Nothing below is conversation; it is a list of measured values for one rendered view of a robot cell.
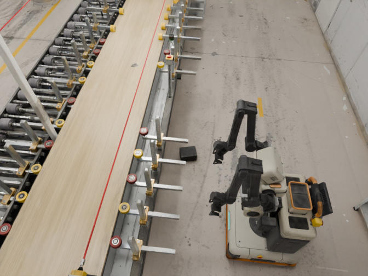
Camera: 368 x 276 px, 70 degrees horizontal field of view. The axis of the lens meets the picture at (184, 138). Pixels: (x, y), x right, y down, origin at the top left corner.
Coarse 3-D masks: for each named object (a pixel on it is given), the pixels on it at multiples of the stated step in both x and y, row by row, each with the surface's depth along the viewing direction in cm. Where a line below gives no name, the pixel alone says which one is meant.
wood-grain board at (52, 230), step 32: (128, 0) 397; (160, 0) 400; (128, 32) 343; (160, 32) 345; (96, 64) 302; (128, 64) 303; (96, 96) 270; (128, 96) 271; (64, 128) 243; (96, 128) 244; (128, 128) 245; (64, 160) 222; (96, 160) 223; (128, 160) 223; (32, 192) 204; (64, 192) 204; (96, 192) 205; (32, 224) 189; (64, 224) 189; (96, 224) 190; (0, 256) 175; (32, 256) 176; (64, 256) 176; (96, 256) 176
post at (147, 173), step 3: (147, 168) 192; (144, 171) 191; (147, 171) 191; (144, 174) 194; (147, 174) 194; (147, 177) 198; (150, 177) 203; (147, 180) 201; (150, 180) 204; (147, 183) 205; (150, 183) 205; (147, 186) 209; (150, 186) 209; (147, 189) 214; (150, 189) 213
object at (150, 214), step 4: (128, 212) 202; (132, 212) 202; (136, 212) 202; (148, 212) 202; (152, 212) 202; (156, 212) 202; (160, 212) 202; (152, 216) 203; (156, 216) 202; (160, 216) 201; (164, 216) 201; (168, 216) 201; (172, 216) 201; (176, 216) 201
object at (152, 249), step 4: (124, 244) 189; (128, 244) 189; (120, 248) 189; (124, 248) 188; (128, 248) 187; (144, 248) 188; (148, 248) 188; (152, 248) 188; (156, 248) 188; (160, 248) 188; (164, 248) 188; (160, 252) 188; (164, 252) 187; (168, 252) 186; (172, 252) 186
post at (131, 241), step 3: (129, 237) 160; (132, 237) 160; (129, 240) 159; (132, 240) 159; (135, 240) 167; (129, 243) 162; (132, 243) 161; (135, 243) 168; (132, 246) 167; (135, 246) 169; (132, 249) 172; (135, 249) 171; (138, 249) 180; (135, 252) 178; (138, 252) 181; (138, 255) 183
